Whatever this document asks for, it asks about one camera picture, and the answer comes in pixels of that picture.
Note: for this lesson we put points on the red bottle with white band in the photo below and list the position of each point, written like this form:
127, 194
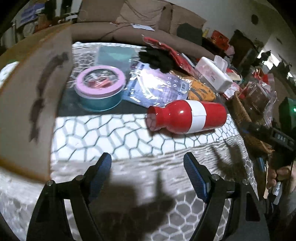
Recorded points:
175, 115

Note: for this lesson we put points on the person's right hand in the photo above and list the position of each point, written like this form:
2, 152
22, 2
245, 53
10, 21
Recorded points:
276, 179

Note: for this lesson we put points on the orange packet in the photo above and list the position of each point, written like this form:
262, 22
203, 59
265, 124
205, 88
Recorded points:
201, 92

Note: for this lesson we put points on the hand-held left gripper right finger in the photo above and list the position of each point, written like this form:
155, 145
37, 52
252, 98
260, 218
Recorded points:
194, 176

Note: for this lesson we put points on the white tissue box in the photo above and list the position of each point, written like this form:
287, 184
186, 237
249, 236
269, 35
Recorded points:
215, 78

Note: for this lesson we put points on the round tin with pink lid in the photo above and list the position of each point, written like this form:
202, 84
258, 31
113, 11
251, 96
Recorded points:
99, 97

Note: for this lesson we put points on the red bag in plastic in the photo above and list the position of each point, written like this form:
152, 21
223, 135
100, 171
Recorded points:
153, 42

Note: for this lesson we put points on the person's right forearm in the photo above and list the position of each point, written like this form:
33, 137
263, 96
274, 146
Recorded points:
288, 208

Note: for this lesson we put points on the purple pack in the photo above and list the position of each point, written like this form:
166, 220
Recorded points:
30, 12

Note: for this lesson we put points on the white paper sheet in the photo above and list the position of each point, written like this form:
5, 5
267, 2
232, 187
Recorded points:
143, 26

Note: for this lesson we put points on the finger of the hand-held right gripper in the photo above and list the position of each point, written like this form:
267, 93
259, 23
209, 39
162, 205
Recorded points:
260, 163
254, 131

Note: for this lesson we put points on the dark cushion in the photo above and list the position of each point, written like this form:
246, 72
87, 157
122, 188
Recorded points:
188, 33

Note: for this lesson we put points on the wicker basket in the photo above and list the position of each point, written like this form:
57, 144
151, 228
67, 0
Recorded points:
240, 109

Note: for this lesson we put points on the brown cardboard box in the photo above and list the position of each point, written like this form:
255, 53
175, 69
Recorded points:
27, 92

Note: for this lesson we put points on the dark cabinet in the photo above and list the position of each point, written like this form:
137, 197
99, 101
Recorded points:
240, 48

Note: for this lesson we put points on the clear packet with blue print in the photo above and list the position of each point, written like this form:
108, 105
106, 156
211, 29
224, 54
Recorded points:
157, 88

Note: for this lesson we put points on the clear bag with brown contents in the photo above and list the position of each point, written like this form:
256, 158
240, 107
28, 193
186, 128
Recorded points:
259, 95

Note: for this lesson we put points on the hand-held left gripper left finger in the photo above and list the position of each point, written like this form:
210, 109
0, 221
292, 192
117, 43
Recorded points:
102, 172

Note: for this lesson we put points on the teal card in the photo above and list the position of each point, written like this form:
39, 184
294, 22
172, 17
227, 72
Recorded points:
113, 56

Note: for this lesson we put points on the red box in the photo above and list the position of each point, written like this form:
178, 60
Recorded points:
219, 37

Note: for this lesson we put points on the brown sofa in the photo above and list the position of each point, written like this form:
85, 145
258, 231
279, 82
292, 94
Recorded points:
129, 32

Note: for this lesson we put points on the black fluffy item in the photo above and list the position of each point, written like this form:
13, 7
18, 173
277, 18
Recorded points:
157, 59

